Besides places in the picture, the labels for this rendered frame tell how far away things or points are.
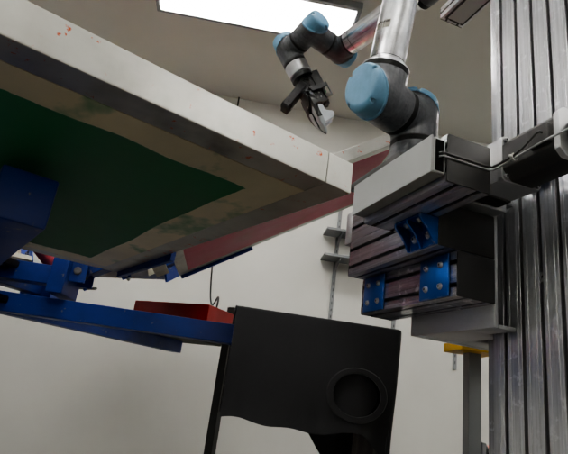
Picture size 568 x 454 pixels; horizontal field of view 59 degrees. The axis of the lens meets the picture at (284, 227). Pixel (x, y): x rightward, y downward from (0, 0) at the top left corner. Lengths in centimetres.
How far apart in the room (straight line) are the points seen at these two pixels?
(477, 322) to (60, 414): 309
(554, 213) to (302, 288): 283
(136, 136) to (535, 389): 81
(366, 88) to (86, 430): 305
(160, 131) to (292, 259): 330
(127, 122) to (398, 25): 90
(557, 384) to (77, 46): 88
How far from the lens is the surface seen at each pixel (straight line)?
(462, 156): 89
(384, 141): 158
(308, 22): 163
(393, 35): 128
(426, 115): 127
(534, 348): 105
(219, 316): 259
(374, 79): 118
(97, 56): 46
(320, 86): 161
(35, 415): 381
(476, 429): 166
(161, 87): 47
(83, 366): 373
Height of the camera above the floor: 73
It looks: 19 degrees up
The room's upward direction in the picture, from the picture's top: 8 degrees clockwise
